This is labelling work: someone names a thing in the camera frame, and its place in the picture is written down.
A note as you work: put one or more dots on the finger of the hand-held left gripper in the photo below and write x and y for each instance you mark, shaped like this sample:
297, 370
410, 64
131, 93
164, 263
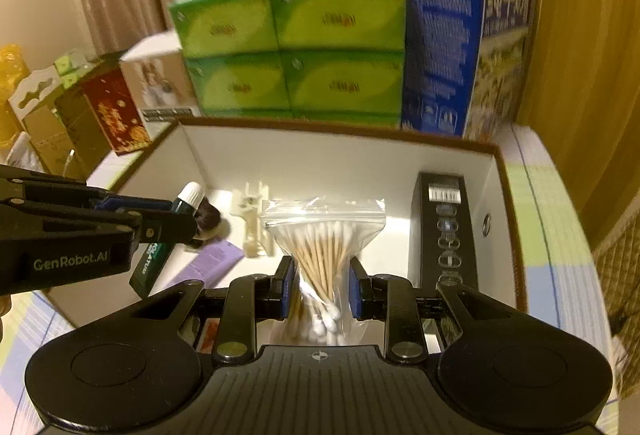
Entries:
140, 204
165, 226

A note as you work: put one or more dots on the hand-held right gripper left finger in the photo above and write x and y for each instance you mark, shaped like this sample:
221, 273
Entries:
287, 285

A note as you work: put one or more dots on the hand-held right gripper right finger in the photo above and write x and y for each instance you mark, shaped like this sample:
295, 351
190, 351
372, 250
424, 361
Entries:
354, 287

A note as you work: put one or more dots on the green tube with white cap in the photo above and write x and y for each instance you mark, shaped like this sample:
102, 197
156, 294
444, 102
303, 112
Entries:
147, 267

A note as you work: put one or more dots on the brown velvet scrunchie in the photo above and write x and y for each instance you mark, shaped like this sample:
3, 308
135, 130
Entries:
210, 217

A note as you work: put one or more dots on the bag of cotton swabs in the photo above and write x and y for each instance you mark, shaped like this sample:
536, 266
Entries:
320, 240

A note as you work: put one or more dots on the purple tube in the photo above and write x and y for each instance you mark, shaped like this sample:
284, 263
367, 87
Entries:
210, 265

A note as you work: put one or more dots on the white hair claw clip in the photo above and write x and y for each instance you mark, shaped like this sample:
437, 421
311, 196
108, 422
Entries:
250, 225

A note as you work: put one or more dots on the red snack packet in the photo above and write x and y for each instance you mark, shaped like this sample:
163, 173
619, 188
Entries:
210, 332

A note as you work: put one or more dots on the black product box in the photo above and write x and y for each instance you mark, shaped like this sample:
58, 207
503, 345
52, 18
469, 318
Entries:
450, 265

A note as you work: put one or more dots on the large brown cardboard box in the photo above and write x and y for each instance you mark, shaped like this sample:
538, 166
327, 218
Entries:
325, 155

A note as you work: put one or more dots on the person's left hand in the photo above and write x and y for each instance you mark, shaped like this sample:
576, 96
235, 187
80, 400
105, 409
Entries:
4, 312

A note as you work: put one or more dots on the red gift box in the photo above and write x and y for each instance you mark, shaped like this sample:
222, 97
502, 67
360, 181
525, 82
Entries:
117, 115

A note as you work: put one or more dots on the gold cardboard box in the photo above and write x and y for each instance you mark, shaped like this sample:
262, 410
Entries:
55, 135

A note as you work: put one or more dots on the white product box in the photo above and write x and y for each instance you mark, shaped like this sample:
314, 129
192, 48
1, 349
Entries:
160, 80

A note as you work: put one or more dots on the green tissue pack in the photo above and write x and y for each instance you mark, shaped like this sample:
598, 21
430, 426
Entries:
240, 85
337, 10
345, 82
222, 20

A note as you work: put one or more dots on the white ornate cardboard cutout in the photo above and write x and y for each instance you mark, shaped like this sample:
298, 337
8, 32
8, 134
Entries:
35, 87

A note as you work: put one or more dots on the small green tissue packs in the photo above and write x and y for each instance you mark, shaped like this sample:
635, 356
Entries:
75, 61

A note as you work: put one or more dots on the yellow plastic bag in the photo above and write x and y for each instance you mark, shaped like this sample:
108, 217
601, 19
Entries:
12, 85

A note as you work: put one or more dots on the blue milk carton box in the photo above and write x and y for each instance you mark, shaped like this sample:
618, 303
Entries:
440, 45

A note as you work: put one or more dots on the quilted chair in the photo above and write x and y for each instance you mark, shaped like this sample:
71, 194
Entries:
622, 275

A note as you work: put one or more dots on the gold curtain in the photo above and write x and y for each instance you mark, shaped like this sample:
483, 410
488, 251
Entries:
585, 65

